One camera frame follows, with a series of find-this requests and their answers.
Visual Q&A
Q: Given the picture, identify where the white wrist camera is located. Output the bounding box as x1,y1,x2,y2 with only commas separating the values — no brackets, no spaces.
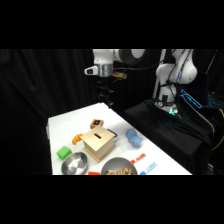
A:
84,65,100,76

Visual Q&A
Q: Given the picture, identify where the green block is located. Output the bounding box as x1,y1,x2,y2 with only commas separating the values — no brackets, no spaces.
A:
56,145,73,160

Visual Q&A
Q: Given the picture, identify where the light blue cup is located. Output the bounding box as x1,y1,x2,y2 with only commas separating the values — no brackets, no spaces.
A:
125,128,143,148

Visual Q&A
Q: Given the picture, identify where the empty metal bowl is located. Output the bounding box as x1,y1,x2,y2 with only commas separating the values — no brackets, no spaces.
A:
60,151,90,176

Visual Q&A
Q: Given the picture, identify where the small orange box blue screen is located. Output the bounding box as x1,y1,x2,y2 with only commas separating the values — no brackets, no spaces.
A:
89,118,105,130

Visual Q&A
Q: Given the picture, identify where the yellow cable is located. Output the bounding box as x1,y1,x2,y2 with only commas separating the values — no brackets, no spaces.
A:
212,109,224,152

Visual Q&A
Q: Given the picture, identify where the blue lit device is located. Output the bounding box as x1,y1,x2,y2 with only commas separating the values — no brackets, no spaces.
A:
179,88,205,110

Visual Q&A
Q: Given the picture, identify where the light wooden box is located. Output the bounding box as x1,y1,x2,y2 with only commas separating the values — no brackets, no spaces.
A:
81,126,118,164

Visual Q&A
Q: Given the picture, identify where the yellow tag on gripper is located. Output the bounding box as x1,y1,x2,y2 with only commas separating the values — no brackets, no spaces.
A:
111,72,128,81

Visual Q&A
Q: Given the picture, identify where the red white marker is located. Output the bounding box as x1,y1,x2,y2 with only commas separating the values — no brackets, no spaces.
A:
130,152,147,165

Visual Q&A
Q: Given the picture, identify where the black cloth covered stand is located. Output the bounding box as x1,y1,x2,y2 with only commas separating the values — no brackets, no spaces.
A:
123,98,215,175

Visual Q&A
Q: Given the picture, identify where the metal bowl with wooden pieces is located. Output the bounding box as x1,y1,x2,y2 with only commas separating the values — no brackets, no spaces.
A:
100,157,139,176

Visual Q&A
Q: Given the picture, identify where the orange croissant toy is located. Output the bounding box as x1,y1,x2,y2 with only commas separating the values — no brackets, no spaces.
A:
71,132,85,146

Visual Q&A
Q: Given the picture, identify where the blue white marker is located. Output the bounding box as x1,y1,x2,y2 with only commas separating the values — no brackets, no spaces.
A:
139,161,158,176

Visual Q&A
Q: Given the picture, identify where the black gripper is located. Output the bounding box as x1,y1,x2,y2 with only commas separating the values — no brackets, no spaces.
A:
96,76,115,107

